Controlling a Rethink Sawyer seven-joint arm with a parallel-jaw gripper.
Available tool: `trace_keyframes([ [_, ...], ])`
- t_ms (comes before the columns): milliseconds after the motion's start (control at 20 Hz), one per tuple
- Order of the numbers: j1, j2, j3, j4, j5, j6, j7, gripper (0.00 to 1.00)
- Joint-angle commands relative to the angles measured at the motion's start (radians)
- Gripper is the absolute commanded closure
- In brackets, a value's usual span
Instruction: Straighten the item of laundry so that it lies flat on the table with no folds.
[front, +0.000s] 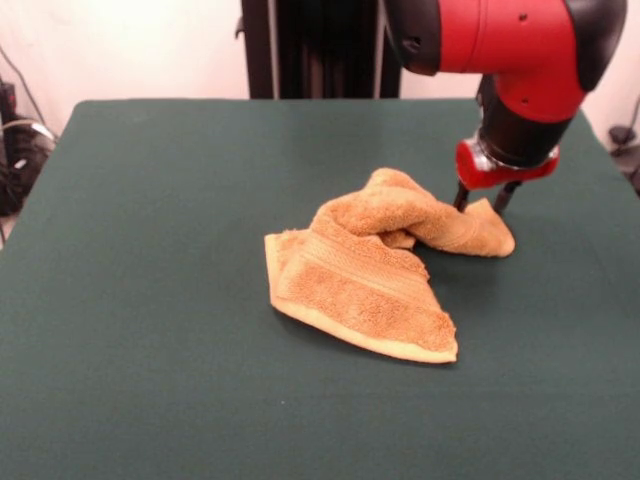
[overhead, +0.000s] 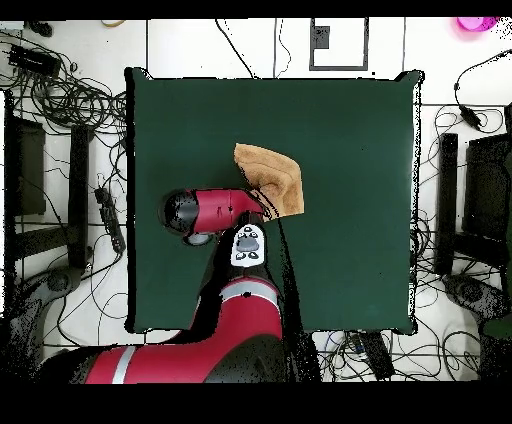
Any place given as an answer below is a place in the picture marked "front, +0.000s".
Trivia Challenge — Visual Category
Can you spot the tan terry towel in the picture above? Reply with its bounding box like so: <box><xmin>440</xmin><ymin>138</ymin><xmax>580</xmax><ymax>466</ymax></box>
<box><xmin>263</xmin><ymin>167</ymin><xmax>516</xmax><ymax>365</ymax></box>

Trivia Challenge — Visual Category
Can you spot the black plug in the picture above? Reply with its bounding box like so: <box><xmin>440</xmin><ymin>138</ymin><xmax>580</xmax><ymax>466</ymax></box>
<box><xmin>608</xmin><ymin>125</ymin><xmax>640</xmax><ymax>157</ymax></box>

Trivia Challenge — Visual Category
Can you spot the dark green table cloth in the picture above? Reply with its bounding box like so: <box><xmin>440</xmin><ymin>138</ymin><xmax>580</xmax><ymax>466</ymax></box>
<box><xmin>0</xmin><ymin>97</ymin><xmax>640</xmax><ymax>480</ymax></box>

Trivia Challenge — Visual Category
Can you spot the black cable bundle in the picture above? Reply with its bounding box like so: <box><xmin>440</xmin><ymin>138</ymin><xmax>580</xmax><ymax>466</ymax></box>
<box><xmin>0</xmin><ymin>117</ymin><xmax>57</xmax><ymax>217</ymax></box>

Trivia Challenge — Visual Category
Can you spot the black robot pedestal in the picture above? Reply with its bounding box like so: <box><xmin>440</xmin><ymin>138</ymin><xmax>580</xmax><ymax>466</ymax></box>
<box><xmin>239</xmin><ymin>0</ymin><xmax>414</xmax><ymax>100</ymax></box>

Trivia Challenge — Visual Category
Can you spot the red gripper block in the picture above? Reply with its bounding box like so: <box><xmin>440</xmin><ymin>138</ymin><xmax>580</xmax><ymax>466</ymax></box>
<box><xmin>452</xmin><ymin>138</ymin><xmax>561</xmax><ymax>216</ymax></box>

